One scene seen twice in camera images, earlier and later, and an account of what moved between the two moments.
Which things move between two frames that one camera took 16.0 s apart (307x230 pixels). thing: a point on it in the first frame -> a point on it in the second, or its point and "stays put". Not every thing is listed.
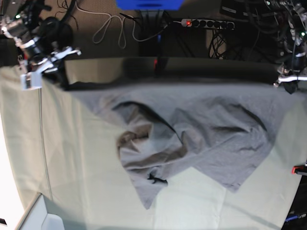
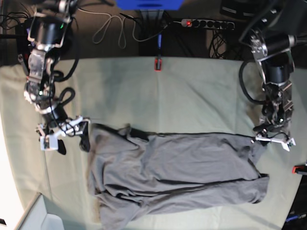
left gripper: (36, 50) -> (57, 116)
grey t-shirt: (223, 130) -> (133, 174)
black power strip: (207, 23) stays put
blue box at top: (149, 5) stays put
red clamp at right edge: (295, 169) stays put
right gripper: (299, 64) -> (275, 115)
